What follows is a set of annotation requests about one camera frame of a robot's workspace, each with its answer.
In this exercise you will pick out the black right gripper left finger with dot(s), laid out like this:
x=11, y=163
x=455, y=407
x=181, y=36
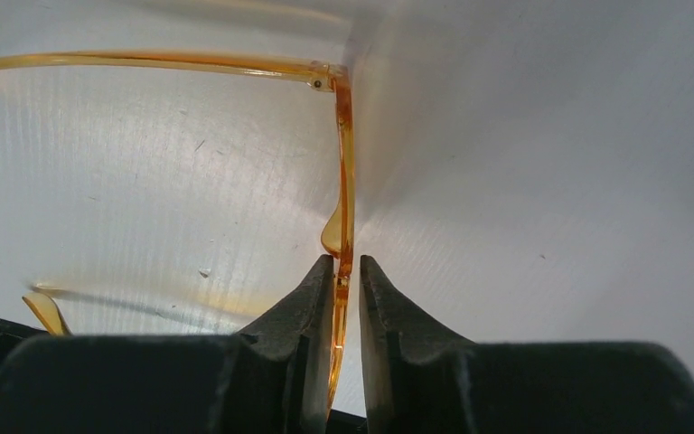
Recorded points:
x=271, y=376

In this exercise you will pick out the orange translucent sunglasses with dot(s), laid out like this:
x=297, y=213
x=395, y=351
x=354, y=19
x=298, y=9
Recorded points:
x=337, y=235

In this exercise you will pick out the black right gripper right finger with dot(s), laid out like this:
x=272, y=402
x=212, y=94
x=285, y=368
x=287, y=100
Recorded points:
x=422, y=377

